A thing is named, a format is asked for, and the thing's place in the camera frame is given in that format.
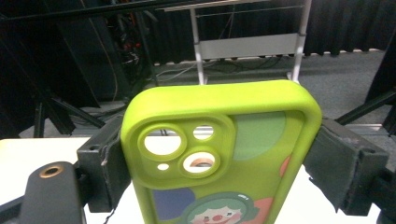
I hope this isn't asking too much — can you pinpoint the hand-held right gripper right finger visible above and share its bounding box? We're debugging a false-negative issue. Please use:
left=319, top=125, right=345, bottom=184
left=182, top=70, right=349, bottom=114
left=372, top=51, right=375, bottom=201
left=303, top=116, right=390, bottom=217

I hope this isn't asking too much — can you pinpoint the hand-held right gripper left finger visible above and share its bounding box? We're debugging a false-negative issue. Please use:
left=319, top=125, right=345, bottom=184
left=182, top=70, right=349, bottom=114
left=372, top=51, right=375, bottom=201
left=76, top=116, right=134, bottom=214

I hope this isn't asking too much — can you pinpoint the green cartoon phone case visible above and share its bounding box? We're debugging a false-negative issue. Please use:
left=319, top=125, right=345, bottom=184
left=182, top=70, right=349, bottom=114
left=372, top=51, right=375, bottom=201
left=120, top=78, right=323, bottom=224

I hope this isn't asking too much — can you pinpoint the black tripod stand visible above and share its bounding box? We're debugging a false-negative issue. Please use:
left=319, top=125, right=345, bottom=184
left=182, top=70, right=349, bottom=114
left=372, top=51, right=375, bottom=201
left=334, top=27, right=396, bottom=138
left=32, top=92, right=106, bottom=139

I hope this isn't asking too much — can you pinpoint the black upright panel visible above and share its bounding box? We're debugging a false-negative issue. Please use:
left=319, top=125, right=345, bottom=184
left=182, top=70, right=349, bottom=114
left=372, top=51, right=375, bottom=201
left=55, top=13, right=132, bottom=108

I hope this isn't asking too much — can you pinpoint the black equipment rack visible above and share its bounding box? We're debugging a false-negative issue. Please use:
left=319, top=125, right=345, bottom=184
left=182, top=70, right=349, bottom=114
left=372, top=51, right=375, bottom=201
left=106, top=8, right=157, bottom=91

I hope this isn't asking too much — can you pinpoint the black curtain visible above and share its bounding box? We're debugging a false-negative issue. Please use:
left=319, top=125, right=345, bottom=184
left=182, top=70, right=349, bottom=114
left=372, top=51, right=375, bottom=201
left=148, top=0, right=396, bottom=64

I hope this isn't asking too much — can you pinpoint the white metal stand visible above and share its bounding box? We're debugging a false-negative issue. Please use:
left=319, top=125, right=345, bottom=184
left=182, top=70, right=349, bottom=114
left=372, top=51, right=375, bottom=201
left=162, top=0, right=313, bottom=87

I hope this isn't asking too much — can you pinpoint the metal frame rail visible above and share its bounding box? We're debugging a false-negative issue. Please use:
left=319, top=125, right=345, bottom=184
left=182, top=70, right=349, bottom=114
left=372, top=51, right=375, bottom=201
left=18, top=122, right=387, bottom=138

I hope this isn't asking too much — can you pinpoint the white floor cable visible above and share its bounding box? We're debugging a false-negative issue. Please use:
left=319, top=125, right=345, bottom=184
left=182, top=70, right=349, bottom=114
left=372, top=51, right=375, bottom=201
left=153, top=61, right=200, bottom=83

